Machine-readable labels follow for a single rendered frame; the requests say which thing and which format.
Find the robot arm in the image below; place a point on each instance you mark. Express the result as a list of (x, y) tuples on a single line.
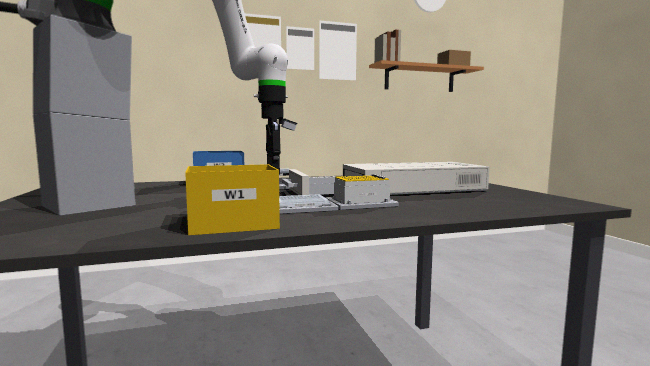
[(268, 63)]

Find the blue open bin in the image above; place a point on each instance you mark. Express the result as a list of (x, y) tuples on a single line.
[(217, 158)]

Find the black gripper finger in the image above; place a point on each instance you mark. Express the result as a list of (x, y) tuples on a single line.
[(268, 146), (275, 145)]

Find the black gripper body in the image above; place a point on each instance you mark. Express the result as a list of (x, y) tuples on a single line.
[(272, 112)]

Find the yellow open-sided box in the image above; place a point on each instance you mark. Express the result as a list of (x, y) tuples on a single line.
[(232, 198)]

